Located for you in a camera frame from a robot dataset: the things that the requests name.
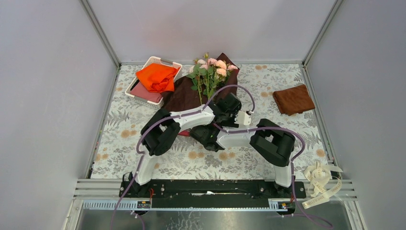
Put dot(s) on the pink paper sheet in basket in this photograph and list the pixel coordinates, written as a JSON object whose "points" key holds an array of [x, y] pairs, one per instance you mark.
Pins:
{"points": [[139, 90]]}

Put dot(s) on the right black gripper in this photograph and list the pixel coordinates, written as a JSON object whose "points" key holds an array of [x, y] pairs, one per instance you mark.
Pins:
{"points": [[209, 126]]}

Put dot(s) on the orange folded cloth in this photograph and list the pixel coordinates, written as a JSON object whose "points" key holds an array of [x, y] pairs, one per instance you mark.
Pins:
{"points": [[158, 78]]}

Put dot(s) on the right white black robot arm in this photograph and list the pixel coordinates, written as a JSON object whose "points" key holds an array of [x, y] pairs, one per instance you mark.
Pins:
{"points": [[268, 139]]}

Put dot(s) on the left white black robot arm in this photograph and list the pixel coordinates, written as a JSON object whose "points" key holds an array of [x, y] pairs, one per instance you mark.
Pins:
{"points": [[160, 132]]}

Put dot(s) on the floral patterned table mat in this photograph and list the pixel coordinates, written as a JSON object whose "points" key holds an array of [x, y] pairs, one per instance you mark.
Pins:
{"points": [[187, 159]]}

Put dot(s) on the brown folded cloth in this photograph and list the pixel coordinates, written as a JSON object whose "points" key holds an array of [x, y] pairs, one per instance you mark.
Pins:
{"points": [[295, 100]]}

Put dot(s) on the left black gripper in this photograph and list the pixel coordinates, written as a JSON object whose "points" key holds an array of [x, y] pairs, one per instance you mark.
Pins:
{"points": [[231, 120]]}

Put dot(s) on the cream printed ribbon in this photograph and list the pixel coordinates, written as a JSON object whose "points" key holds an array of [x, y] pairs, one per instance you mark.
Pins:
{"points": [[318, 176]]}

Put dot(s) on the dark red wrapping paper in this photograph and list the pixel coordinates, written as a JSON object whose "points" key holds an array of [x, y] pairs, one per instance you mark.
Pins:
{"points": [[184, 98]]}

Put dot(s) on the pink fake flower bunch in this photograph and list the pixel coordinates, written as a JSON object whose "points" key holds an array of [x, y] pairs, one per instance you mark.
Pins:
{"points": [[208, 74]]}

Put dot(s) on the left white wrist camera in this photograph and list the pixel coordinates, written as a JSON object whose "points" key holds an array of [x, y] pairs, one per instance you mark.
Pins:
{"points": [[242, 119]]}

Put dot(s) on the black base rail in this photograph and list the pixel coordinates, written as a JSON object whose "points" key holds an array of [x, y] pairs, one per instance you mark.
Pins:
{"points": [[211, 193]]}

